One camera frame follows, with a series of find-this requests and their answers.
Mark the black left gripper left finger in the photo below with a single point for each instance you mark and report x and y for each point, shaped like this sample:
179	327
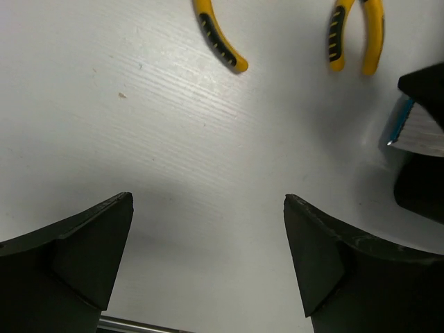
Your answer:
60	278

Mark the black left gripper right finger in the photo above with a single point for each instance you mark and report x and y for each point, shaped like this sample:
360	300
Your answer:
353	281

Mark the black plastic toolbox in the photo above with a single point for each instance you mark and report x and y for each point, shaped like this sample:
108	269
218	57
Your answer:
419	130

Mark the small combination wrench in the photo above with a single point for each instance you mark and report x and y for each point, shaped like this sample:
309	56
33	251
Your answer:
110	324

